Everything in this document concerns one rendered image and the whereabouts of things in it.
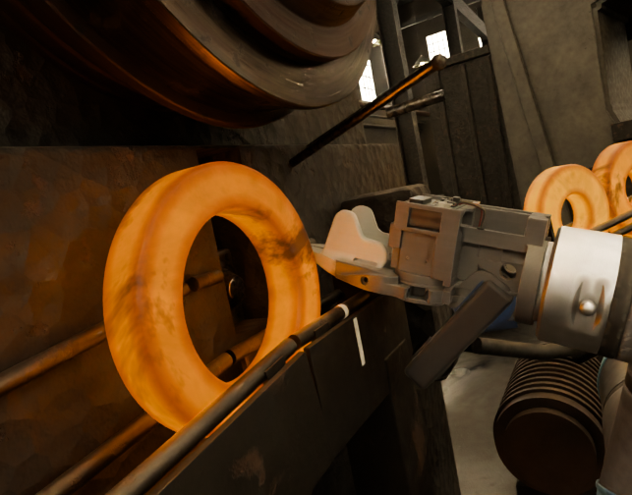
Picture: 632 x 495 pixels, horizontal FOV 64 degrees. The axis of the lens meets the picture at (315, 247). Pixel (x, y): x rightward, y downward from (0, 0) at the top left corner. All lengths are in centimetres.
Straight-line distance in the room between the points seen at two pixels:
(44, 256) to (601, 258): 36
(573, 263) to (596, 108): 266
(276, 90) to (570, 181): 56
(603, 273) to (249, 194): 25
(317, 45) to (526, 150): 276
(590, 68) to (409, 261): 269
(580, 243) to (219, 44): 28
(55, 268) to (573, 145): 288
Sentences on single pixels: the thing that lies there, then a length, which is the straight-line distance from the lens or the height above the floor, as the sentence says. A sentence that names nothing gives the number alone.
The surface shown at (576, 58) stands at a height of 125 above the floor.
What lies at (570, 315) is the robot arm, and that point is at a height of 69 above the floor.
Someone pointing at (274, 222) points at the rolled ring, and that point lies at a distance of 38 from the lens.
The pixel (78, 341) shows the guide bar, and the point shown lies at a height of 75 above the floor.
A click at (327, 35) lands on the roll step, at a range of 45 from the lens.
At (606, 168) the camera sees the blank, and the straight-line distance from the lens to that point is 93.
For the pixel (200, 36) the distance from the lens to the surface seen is 34.
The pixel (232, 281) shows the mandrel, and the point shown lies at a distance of 48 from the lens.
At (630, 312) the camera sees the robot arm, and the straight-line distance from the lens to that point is 39.
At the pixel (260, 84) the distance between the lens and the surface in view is 37.
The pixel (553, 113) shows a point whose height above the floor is 101.
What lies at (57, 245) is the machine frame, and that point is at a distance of 35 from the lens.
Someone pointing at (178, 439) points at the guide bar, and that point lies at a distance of 28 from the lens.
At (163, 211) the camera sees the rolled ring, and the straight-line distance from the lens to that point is 30.
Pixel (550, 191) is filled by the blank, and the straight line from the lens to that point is 82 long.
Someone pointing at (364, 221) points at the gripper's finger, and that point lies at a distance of 48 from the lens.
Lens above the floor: 81
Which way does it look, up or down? 5 degrees down
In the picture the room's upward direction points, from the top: 11 degrees counter-clockwise
